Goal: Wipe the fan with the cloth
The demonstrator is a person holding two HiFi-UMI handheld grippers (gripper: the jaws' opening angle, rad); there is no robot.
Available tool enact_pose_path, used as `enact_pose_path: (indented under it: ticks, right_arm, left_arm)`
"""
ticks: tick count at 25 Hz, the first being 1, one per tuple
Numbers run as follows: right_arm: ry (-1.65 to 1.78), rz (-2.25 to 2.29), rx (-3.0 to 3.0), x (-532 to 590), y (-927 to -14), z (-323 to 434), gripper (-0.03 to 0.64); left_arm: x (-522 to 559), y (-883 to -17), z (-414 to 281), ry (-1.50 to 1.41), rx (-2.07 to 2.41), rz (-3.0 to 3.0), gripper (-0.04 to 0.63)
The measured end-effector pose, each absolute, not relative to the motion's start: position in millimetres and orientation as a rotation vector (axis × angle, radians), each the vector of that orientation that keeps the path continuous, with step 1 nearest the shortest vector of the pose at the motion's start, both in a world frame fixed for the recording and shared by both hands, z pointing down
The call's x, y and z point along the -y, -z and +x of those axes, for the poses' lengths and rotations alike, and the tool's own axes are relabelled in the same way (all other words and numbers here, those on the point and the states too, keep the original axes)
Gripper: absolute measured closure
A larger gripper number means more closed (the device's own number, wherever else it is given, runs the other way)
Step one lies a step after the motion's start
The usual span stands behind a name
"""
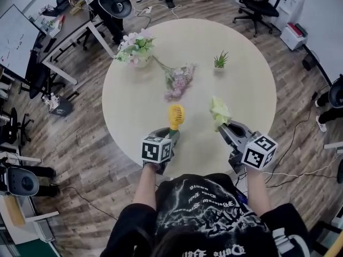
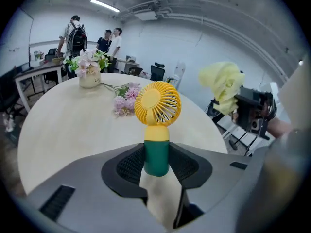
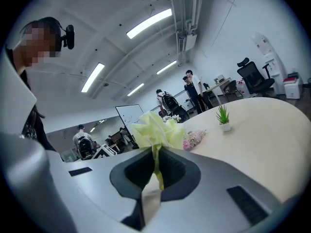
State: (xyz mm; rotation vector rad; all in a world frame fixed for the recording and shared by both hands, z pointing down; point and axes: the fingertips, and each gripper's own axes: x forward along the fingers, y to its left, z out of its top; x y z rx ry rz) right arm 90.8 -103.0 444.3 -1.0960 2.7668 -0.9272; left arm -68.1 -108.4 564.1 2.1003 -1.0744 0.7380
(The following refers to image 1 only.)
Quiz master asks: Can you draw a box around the black cable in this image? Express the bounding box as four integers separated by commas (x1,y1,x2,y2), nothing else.
264,91,319,183
63,186,118,222

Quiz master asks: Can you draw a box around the yellow-green cleaning cloth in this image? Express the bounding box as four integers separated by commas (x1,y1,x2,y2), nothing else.
208,96,232,133

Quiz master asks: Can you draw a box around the dark notebook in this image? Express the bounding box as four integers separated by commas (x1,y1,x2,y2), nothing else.
294,22,308,38

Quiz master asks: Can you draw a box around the yellow handheld mini fan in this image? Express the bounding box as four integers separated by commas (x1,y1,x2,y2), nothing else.
167,104,185,139

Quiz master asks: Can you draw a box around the black office chair with headrest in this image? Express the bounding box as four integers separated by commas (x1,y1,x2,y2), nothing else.
232,0,287,39

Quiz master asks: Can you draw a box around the dark blue waist device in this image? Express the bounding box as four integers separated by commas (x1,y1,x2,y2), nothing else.
235,191,249,206

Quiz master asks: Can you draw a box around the person's left hand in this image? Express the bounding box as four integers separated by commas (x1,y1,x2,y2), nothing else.
142,149,175,176

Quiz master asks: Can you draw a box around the white and red box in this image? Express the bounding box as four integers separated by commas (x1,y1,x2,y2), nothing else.
48,14,66,39

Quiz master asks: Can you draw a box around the long white cable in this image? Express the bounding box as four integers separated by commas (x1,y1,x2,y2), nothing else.
262,154,343,179

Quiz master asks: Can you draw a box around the white water dispenser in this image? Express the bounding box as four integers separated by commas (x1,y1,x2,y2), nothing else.
270,0,311,33

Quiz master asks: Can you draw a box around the red book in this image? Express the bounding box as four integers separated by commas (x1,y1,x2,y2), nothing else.
286,22,298,37

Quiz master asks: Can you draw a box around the person's right forearm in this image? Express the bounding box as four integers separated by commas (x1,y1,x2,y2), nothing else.
245,167,273,218

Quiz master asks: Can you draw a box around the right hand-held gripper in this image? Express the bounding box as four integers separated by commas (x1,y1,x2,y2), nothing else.
219,119,279,175

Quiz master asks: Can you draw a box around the rolling whiteboard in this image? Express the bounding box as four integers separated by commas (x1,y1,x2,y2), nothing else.
0,4,41,81

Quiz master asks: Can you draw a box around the person's black printed shirt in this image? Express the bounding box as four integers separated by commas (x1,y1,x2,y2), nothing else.
99,172,314,257

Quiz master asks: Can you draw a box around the grey table with white legs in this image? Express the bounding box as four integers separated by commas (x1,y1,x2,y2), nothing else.
32,0,116,86

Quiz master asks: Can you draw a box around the black waste bin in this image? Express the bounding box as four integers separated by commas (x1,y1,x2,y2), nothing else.
302,55,318,72

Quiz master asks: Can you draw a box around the pink artificial flower bunch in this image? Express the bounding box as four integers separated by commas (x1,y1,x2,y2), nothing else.
153,55,198,103

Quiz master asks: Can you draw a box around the green panel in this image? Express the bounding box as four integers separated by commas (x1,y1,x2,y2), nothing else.
16,241,58,257

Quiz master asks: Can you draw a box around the white low box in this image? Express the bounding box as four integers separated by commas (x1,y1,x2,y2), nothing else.
280,27,309,51

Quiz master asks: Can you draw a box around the small potted green plant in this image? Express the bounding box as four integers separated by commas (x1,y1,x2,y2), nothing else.
213,50,230,73

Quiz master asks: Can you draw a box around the person's left forearm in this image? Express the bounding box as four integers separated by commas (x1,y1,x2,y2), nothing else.
132,167,158,213

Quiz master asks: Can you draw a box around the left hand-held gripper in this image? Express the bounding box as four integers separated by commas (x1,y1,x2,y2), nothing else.
141,127,181,165

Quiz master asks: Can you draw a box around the black swivel chair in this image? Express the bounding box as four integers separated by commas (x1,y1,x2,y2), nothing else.
20,47,66,100
0,107,35,146

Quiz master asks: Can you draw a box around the white vase of flowers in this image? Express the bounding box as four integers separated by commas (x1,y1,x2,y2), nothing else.
114,28,156,69

